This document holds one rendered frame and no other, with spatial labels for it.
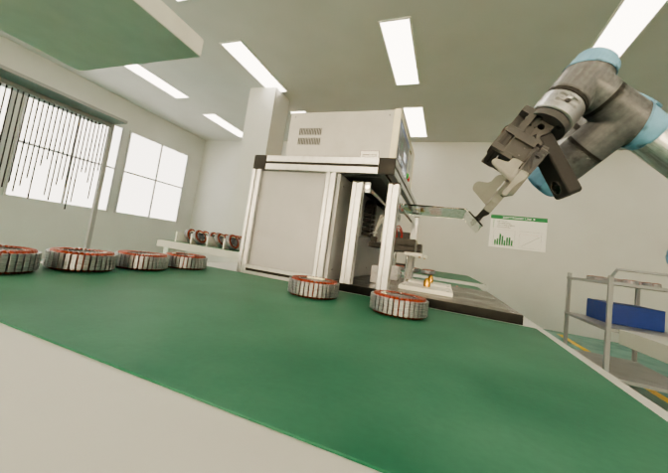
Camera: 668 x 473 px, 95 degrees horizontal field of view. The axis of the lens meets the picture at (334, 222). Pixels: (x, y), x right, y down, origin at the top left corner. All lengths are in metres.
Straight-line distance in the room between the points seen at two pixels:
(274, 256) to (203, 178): 8.15
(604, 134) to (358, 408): 0.65
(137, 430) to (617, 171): 7.05
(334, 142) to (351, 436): 0.93
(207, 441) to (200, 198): 8.78
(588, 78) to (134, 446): 0.75
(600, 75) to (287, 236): 0.76
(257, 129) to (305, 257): 4.49
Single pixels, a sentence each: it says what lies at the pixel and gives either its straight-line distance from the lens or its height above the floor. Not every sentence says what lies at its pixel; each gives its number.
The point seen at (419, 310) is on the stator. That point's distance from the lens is 0.60.
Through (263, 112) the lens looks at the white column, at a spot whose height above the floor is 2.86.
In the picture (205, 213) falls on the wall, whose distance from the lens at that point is 8.74.
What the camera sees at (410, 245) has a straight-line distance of 0.97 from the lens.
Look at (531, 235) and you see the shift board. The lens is 6.51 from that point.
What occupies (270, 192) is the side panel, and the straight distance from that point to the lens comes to 0.96.
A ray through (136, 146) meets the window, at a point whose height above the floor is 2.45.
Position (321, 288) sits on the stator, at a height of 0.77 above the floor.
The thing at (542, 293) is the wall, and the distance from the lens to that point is 6.53.
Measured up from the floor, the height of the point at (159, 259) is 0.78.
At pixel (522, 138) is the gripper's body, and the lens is 0.64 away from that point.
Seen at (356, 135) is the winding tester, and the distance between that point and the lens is 1.04.
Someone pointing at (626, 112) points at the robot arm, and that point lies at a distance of 0.76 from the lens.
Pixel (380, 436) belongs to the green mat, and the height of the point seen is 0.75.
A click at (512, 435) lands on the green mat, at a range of 0.28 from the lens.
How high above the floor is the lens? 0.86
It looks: 5 degrees up
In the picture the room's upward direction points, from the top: 8 degrees clockwise
